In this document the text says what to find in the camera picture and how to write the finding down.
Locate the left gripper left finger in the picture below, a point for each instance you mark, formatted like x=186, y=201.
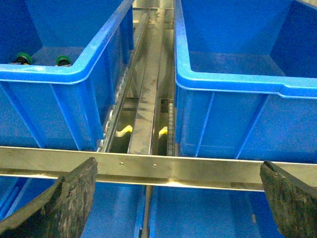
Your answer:
x=61, y=211

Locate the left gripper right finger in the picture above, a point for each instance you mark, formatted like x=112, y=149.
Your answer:
x=293, y=203

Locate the blue bin with buttons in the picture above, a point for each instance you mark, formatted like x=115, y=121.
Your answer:
x=47, y=106

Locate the lower blue bin left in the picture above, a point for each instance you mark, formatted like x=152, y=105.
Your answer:
x=116, y=211

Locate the white roller track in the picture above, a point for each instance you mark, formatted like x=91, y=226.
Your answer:
x=115, y=110

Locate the lower blue bin right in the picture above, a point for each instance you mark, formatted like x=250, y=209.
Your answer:
x=210, y=213

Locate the empty blue bin right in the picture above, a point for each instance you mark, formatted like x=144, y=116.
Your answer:
x=246, y=79

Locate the green push button rear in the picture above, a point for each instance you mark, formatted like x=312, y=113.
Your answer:
x=63, y=61

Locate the green push button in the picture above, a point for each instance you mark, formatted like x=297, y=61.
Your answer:
x=22, y=59
x=63, y=61

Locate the green push button middle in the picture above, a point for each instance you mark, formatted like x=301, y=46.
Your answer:
x=22, y=59

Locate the steel front shelf rail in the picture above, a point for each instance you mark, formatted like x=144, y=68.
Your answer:
x=135, y=169

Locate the steel divider rail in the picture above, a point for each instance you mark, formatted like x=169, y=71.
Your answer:
x=143, y=129

